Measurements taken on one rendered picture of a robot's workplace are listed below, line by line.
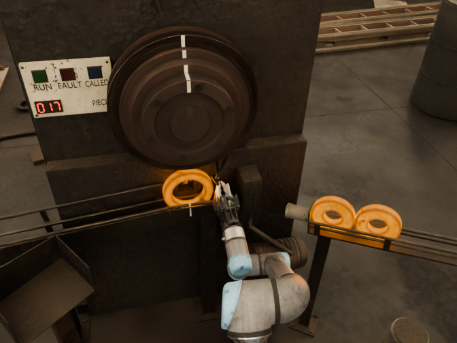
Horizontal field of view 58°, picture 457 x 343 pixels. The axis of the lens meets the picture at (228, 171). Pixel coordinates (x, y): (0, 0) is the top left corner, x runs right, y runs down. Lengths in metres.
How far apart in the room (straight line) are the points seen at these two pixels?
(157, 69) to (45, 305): 0.82
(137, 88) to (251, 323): 0.70
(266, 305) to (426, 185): 2.15
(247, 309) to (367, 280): 1.34
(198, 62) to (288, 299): 0.68
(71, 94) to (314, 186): 1.82
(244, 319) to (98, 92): 0.82
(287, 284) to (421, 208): 1.87
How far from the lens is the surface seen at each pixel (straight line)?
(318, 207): 1.55
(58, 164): 1.56
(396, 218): 1.52
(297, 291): 1.12
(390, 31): 5.22
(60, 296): 1.50
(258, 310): 1.09
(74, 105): 1.43
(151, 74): 1.21
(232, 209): 1.45
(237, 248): 1.39
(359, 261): 2.41
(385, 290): 2.34
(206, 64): 1.21
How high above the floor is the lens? 1.76
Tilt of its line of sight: 38 degrees down
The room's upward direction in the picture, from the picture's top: 2 degrees clockwise
